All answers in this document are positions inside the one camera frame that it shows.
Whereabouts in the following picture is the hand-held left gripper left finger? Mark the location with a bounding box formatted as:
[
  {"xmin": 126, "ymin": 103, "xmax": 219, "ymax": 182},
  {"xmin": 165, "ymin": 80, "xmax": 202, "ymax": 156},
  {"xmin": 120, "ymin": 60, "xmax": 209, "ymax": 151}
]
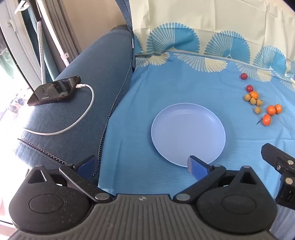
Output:
[{"xmin": 28, "ymin": 155, "xmax": 110, "ymax": 203}]

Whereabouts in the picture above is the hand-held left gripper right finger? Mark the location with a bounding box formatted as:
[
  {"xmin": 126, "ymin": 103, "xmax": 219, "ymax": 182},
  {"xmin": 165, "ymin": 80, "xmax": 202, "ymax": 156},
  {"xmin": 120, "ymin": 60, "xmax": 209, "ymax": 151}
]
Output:
[{"xmin": 173, "ymin": 155, "xmax": 263, "ymax": 203}]

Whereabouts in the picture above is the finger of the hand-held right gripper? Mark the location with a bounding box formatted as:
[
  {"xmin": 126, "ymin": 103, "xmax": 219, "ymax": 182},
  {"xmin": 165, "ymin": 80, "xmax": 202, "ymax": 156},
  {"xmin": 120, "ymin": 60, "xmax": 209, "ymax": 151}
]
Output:
[{"xmin": 261, "ymin": 143, "xmax": 295, "ymax": 209}]

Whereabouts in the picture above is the light blue plate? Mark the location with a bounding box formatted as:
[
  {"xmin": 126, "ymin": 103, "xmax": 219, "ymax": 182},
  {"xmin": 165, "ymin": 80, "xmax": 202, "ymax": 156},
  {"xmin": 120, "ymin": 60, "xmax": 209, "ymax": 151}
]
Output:
[{"xmin": 151, "ymin": 103, "xmax": 226, "ymax": 168}]

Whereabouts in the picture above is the small orange tangerine with stem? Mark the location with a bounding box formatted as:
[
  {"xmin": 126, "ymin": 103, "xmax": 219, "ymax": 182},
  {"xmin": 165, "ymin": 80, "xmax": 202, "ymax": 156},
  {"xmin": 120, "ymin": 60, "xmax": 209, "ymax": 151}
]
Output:
[{"xmin": 256, "ymin": 114, "xmax": 272, "ymax": 126}]

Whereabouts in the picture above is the black smartphone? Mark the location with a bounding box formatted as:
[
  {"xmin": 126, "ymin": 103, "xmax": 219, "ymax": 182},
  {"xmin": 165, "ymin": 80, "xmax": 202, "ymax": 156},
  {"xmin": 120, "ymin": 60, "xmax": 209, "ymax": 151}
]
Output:
[{"xmin": 27, "ymin": 76, "xmax": 81, "ymax": 107}]

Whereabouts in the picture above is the blue fan-print cloth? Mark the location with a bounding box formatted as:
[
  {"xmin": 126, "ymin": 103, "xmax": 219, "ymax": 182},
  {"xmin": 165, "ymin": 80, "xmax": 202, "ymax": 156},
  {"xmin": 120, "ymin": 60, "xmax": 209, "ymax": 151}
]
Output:
[{"xmin": 98, "ymin": 0, "xmax": 295, "ymax": 208}]

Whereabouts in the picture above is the pair of dark shoes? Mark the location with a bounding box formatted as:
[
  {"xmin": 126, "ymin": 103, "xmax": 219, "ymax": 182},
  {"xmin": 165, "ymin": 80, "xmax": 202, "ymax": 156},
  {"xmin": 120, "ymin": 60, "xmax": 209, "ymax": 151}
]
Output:
[{"xmin": 8, "ymin": 92, "xmax": 27, "ymax": 112}]

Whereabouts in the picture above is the blue fabric armrest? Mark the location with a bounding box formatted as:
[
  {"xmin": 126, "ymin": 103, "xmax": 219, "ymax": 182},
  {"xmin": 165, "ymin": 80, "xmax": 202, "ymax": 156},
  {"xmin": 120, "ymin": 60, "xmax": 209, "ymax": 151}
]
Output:
[{"xmin": 14, "ymin": 0, "xmax": 136, "ymax": 187}]

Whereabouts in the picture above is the teal curtain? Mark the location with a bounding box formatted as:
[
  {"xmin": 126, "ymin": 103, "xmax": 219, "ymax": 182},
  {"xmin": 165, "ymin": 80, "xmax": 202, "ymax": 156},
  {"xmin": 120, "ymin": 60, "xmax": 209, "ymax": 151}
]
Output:
[{"xmin": 23, "ymin": 9, "xmax": 61, "ymax": 81}]

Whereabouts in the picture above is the grey curtain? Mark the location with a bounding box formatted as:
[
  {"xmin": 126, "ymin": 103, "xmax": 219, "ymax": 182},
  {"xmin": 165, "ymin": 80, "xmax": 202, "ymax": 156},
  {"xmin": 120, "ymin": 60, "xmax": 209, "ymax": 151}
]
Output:
[{"xmin": 48, "ymin": 0, "xmax": 81, "ymax": 67}]

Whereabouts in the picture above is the white charging cable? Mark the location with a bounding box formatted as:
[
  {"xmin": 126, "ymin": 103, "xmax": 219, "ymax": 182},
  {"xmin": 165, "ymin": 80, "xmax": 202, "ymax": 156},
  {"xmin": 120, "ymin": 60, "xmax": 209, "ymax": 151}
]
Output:
[{"xmin": 23, "ymin": 83, "xmax": 95, "ymax": 136}]

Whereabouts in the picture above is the white window frame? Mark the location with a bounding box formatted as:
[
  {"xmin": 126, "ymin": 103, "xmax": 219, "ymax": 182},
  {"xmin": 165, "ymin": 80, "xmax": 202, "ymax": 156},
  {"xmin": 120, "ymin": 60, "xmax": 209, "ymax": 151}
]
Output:
[{"xmin": 0, "ymin": 0, "xmax": 43, "ymax": 89}]

